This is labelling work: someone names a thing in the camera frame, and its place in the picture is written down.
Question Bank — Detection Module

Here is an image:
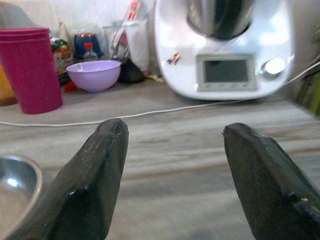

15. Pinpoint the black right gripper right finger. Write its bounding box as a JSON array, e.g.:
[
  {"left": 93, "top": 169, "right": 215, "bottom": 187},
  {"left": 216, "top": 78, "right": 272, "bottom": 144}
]
[{"left": 222, "top": 122, "right": 320, "bottom": 240}]

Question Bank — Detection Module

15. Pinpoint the white kitchen cooking machine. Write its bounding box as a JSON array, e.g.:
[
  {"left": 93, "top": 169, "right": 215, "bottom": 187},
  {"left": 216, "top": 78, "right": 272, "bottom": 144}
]
[{"left": 153, "top": 0, "right": 295, "bottom": 101}]

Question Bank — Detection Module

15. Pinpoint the clear plastic bag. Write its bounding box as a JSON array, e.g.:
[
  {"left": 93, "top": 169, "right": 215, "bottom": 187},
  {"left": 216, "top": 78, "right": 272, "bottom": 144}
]
[{"left": 102, "top": 19, "right": 151, "bottom": 73}]

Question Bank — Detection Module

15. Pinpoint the steel bowl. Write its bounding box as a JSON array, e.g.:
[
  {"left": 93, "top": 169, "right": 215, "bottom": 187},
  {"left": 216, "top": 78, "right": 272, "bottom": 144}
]
[{"left": 0, "top": 155, "right": 43, "bottom": 240}]

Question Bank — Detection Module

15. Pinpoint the steel mixing jug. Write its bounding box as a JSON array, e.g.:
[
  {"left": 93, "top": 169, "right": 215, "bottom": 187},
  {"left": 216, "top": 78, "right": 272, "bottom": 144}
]
[{"left": 185, "top": 0, "right": 256, "bottom": 40}]

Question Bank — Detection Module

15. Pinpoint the magenta plastic canister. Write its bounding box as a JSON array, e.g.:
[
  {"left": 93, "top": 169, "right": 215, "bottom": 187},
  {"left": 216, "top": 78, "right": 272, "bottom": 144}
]
[{"left": 0, "top": 27, "right": 64, "bottom": 115}]

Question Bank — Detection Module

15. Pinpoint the green object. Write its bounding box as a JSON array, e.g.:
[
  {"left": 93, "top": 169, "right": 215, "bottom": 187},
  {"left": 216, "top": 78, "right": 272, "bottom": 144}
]
[{"left": 296, "top": 54, "right": 320, "bottom": 116}]

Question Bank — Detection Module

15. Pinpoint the colourful food packet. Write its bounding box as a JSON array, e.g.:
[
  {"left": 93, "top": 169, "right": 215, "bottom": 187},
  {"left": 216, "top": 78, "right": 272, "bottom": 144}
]
[{"left": 50, "top": 37, "right": 74, "bottom": 76}]

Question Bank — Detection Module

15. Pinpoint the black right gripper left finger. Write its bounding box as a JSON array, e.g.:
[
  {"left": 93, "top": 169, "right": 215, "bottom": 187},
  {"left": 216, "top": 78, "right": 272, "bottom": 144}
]
[{"left": 5, "top": 118, "right": 130, "bottom": 240}]

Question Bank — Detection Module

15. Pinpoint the white power cable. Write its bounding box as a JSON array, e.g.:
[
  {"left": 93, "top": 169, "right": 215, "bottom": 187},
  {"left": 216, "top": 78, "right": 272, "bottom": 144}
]
[{"left": 0, "top": 59, "right": 320, "bottom": 128}]

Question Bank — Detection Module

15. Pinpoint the orange container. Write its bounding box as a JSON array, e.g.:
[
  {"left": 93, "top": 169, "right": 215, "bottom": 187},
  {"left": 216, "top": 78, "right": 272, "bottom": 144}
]
[{"left": 0, "top": 63, "right": 18, "bottom": 107}]

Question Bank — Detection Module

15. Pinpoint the lilac plastic bowl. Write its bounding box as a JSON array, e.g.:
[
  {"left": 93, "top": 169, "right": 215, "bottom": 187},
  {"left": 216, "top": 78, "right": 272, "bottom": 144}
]
[{"left": 65, "top": 59, "right": 122, "bottom": 94}]

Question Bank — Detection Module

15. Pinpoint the small red-capped bottle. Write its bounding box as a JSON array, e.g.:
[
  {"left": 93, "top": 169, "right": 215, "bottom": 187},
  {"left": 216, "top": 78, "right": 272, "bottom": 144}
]
[{"left": 83, "top": 42, "right": 98, "bottom": 62}]

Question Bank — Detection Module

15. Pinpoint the black pouch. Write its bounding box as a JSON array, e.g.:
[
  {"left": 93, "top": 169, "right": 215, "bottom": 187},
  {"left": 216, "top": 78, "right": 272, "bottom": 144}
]
[{"left": 118, "top": 58, "right": 146, "bottom": 84}]

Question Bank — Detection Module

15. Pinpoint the dark blue jar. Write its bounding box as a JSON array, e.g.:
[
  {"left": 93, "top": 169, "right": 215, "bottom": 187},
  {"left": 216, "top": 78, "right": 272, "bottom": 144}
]
[{"left": 73, "top": 32, "right": 104, "bottom": 61}]

